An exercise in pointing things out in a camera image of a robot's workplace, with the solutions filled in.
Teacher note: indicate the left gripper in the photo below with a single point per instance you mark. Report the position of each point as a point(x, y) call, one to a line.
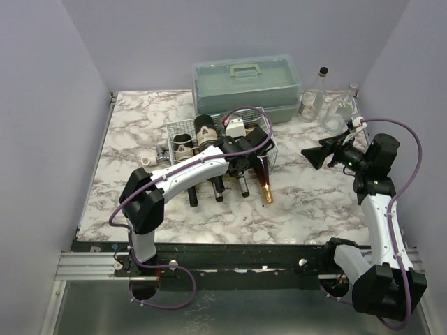
point(254, 159)

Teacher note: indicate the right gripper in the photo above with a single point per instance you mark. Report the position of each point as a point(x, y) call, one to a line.
point(335, 153)

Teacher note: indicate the clear bottle silver cap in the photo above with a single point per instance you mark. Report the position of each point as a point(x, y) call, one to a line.
point(340, 111)

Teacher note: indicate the clear bottle cream label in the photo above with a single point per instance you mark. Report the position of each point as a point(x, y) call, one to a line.
point(313, 97)

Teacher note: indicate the dark wine bottle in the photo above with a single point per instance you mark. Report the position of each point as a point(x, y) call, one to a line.
point(184, 149)
point(205, 131)

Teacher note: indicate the clear bottle dark label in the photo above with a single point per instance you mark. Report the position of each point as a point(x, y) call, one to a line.
point(223, 118)

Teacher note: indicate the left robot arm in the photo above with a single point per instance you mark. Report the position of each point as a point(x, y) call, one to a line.
point(145, 194)

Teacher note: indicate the dark bottle lower middle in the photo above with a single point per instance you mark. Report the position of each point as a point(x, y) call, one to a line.
point(218, 188)

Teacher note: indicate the dark bottle silver neck lower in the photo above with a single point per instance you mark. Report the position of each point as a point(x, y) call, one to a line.
point(244, 189)

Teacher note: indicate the red wine bottle gold cap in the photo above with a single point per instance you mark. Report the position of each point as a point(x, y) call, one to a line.
point(261, 168)

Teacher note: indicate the green plastic toolbox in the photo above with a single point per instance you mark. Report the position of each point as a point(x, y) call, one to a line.
point(272, 83)

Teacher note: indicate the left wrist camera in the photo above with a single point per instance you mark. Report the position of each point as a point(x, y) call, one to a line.
point(235, 128)

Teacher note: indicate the white wire wine rack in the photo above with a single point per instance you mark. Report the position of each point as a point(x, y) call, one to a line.
point(198, 151)

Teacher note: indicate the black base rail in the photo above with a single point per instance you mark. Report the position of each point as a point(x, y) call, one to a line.
point(186, 267)

